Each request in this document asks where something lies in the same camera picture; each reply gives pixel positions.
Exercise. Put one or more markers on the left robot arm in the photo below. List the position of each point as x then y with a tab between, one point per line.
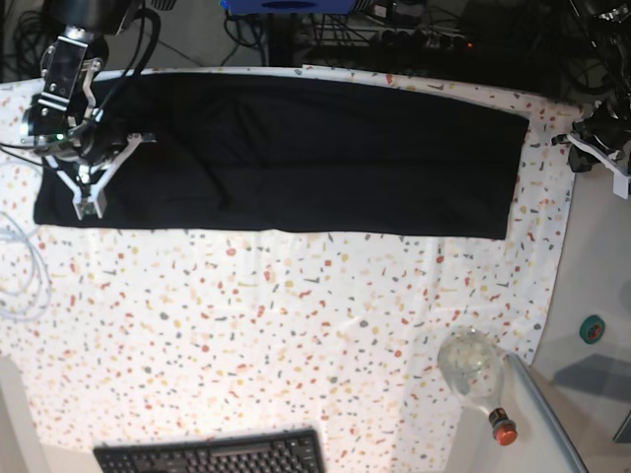
604	28

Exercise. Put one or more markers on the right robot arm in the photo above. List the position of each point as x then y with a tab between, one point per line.
64	122

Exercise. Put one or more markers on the silver metal bar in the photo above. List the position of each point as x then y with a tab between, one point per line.
542	444

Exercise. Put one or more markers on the terrazzo patterned tablecloth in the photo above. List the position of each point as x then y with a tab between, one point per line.
127	336

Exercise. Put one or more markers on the blue box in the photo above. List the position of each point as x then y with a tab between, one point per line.
247	7

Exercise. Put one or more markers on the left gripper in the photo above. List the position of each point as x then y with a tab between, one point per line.
602	137

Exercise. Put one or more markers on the black t-shirt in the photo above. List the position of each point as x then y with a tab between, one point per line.
258	153

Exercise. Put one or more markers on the green tape roll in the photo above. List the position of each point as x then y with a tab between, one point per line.
592	329

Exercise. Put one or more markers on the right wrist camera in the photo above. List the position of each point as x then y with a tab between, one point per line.
91	206

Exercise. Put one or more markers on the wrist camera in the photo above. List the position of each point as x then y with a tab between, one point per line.
621	185
91	206

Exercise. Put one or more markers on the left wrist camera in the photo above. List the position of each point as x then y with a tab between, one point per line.
621	185

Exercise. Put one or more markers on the clear bottle with orange cap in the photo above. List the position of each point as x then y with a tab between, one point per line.
473	370

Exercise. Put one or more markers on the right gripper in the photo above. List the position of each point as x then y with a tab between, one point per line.
86	164

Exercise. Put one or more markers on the black computer keyboard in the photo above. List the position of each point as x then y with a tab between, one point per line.
293	451

